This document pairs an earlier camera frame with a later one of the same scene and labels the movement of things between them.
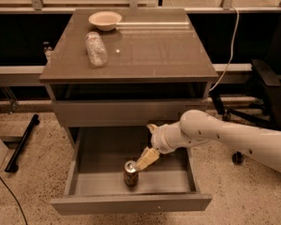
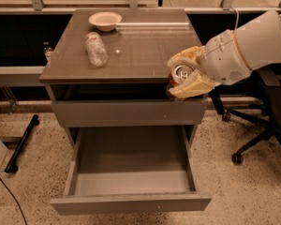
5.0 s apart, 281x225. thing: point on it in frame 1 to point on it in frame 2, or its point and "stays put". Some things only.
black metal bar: (13, 165) stays put
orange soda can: (131, 176) to (179, 73)
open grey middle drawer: (96, 176) stays put
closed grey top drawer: (123, 112) stays put
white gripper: (158, 139) to (224, 59)
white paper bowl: (105, 21) stays put
